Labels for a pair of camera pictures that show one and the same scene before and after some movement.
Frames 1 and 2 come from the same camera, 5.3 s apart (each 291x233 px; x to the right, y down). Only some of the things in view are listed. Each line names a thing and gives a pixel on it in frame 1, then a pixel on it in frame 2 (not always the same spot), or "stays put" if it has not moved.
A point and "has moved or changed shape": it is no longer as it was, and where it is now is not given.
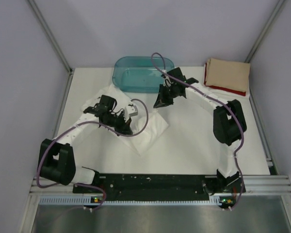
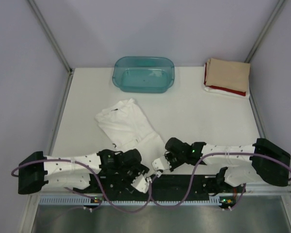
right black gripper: (161, 100) → (172, 166)
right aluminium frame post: (266, 28) stays put
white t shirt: (146, 127) has moved or changed shape
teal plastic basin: (140, 74) stays put
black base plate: (158, 187) stays put
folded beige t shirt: (234, 75) stays put
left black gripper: (124, 127) → (139, 169)
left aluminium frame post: (51, 36) stays put
